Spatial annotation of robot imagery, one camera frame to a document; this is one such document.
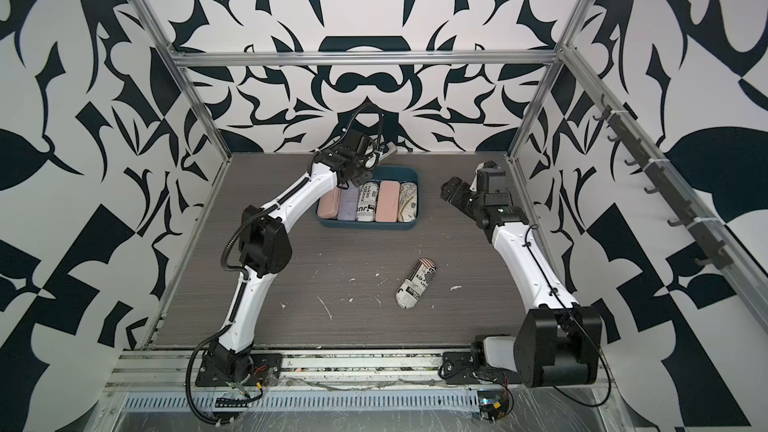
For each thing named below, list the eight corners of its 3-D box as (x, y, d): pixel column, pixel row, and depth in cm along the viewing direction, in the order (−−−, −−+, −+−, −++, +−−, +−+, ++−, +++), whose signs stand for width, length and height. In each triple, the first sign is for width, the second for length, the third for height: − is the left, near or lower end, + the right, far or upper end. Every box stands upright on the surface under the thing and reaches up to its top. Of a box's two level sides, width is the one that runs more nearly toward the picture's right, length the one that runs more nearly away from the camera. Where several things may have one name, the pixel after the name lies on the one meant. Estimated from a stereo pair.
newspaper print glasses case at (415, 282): (391, 300, 87) (392, 296, 84) (419, 257, 95) (420, 252, 92) (412, 313, 84) (412, 310, 82) (438, 268, 93) (440, 264, 90)
